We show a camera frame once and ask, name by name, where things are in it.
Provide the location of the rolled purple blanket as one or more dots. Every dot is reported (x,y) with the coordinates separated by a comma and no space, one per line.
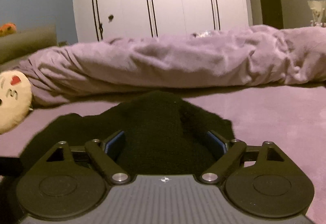
(253,56)

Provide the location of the purple bed sheet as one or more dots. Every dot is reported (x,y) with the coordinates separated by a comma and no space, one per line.
(292,117)

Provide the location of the black knitted garment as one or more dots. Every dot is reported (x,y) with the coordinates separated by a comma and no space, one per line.
(164,135)

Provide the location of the white table lamp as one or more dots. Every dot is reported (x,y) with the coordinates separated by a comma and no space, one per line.
(318,12)

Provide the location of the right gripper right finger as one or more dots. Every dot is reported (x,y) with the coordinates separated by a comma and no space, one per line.
(261,181)

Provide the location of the olive green headboard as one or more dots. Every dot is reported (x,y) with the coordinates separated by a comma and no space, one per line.
(26,42)

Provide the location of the orange plush toy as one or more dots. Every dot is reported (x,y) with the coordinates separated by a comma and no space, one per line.
(8,29)

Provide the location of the kiss emoji pillow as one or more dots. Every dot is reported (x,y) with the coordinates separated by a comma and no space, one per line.
(16,99)

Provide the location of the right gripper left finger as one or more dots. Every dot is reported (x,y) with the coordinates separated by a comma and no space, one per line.
(68,181)

